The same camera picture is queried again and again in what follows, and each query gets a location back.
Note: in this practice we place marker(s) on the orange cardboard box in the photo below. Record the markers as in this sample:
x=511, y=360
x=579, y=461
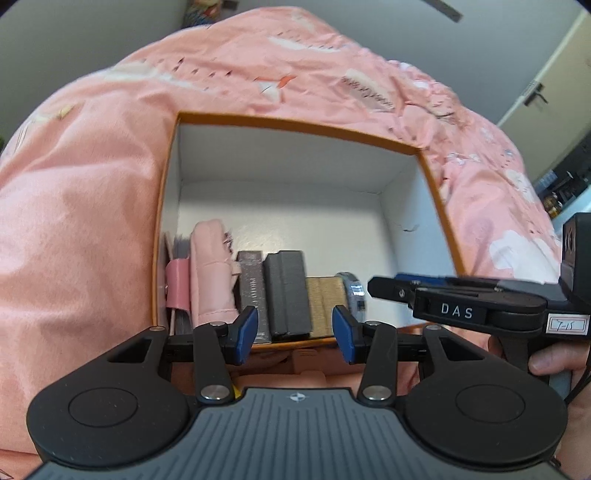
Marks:
x=286, y=170

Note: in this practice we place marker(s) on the pink printed duvet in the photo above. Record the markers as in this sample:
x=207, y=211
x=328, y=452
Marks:
x=92, y=207

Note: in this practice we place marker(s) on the person's right hand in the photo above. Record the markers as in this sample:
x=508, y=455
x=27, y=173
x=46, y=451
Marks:
x=563, y=362

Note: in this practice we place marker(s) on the tan woven case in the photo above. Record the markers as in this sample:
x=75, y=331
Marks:
x=321, y=304

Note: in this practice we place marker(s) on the dark grey case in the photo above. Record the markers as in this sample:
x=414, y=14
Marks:
x=286, y=295

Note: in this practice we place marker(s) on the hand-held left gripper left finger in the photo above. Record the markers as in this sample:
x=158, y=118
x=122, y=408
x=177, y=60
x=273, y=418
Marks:
x=244, y=334

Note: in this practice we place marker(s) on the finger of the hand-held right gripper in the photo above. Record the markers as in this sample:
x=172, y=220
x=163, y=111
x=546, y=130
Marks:
x=392, y=288
x=429, y=275

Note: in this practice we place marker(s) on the grey glitter box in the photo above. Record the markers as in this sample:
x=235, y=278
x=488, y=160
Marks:
x=251, y=290

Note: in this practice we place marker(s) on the stack of plush toys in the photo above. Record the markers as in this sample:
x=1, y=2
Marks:
x=203, y=9

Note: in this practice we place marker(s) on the dark shelf unit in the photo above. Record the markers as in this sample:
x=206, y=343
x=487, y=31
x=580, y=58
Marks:
x=565, y=184

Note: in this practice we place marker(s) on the grey door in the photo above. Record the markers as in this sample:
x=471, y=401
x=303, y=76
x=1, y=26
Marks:
x=554, y=92

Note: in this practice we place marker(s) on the pink fabric pouch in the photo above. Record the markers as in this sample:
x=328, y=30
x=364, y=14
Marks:
x=210, y=277

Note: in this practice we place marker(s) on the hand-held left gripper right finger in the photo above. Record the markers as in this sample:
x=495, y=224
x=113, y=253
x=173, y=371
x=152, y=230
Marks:
x=344, y=334

